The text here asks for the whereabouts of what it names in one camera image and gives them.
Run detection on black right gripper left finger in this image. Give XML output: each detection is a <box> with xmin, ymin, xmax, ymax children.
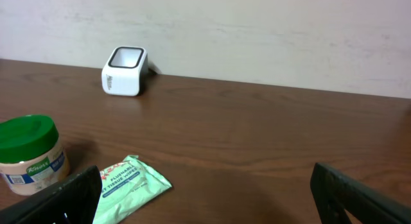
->
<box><xmin>1</xmin><ymin>166</ymin><xmax>102</xmax><ymax>224</ymax></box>

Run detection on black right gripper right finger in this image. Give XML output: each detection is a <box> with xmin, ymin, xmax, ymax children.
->
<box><xmin>310</xmin><ymin>162</ymin><xmax>410</xmax><ymax>224</ymax></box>

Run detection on mint green wet wipes pack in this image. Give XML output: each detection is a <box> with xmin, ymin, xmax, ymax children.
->
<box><xmin>93</xmin><ymin>155</ymin><xmax>172</xmax><ymax>224</ymax></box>

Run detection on green lid seasoning jar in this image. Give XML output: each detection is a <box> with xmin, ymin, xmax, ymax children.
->
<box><xmin>1</xmin><ymin>115</ymin><xmax>70</xmax><ymax>196</ymax></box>

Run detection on white barcode scanner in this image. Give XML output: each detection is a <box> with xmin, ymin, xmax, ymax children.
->
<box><xmin>101</xmin><ymin>46</ymin><xmax>148</xmax><ymax>96</ymax></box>

